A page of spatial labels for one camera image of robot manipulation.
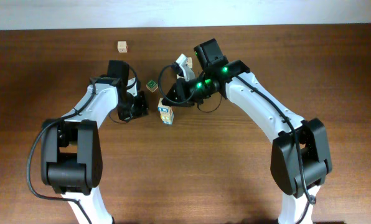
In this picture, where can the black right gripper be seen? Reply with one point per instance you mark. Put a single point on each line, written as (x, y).
(178, 89)

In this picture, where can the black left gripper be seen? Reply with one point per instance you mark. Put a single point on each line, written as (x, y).
(142, 106)

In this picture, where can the blue D letter block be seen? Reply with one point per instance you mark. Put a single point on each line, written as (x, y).
(167, 117)

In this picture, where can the yellow edged wooden block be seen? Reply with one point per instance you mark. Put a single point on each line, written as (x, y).
(168, 122)

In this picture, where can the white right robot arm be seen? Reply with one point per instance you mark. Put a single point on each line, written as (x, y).
(300, 156)

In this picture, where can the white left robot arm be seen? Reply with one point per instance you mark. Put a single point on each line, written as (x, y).
(71, 159)

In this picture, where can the wooden block upper pair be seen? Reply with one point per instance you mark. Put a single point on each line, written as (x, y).
(189, 62)

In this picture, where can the green B letter block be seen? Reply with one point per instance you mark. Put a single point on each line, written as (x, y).
(152, 86)

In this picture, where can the plain wooden block far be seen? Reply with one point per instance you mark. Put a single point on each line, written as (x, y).
(122, 46)

